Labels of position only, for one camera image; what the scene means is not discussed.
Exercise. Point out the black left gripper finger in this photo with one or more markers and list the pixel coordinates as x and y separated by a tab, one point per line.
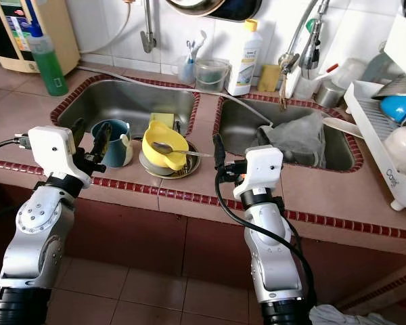
103	139
79	132

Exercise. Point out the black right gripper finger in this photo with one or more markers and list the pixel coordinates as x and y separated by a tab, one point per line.
264	137
219	152

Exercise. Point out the blue grey mug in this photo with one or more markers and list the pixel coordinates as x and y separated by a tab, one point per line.
125	147

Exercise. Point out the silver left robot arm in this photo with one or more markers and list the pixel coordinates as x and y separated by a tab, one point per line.
37	237

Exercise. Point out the steel sink basin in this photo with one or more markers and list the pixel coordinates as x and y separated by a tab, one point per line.
155	101
237	128

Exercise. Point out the shallow steel bowl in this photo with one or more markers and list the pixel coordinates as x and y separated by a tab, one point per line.
193	169

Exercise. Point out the clear plastic bag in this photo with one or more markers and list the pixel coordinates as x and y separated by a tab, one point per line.
298	139

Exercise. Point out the steel fork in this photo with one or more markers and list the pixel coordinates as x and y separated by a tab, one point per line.
184	172

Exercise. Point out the steel spoon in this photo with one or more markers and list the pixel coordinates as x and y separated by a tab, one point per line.
162	147

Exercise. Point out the plain yellow sponge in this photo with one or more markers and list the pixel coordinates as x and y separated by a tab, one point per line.
268	78

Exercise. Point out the steel cup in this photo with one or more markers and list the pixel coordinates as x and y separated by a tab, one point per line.
327	93

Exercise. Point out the red brown cabinet door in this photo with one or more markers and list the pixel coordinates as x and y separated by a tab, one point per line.
352	264
135	230
216	250

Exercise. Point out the green dish soap bottle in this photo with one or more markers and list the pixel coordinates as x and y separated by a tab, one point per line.
47	61

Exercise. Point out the clear plastic cup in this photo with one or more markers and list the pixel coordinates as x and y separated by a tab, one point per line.
210	74

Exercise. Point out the white bottle yellow cap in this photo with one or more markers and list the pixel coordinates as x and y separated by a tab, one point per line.
245	61

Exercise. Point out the small white toothbrush cup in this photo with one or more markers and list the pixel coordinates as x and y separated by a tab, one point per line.
186	70

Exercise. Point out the chrome faucet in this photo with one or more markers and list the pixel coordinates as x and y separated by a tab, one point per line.
304	47

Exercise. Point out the white tube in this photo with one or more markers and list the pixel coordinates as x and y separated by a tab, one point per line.
115	34

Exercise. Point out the toothbrush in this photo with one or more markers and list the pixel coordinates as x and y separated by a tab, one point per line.
193	47

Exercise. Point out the white dish rack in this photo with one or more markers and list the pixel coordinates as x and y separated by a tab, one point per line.
372	122

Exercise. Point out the beige water purifier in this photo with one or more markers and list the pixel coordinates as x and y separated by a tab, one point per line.
20	34

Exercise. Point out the hanging metal utensil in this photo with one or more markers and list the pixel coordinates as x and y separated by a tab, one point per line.
149	30

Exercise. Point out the blue bowl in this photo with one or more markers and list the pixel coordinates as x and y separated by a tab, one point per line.
399	108

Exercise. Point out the hanging dark pan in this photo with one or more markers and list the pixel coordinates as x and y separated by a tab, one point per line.
216	7

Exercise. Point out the large steel mixing bowl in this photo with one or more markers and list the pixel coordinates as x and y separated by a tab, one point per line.
396	87

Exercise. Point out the white box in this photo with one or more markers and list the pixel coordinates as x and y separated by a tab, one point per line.
402	40

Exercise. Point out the grey cloth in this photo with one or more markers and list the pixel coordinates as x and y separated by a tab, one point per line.
345	317

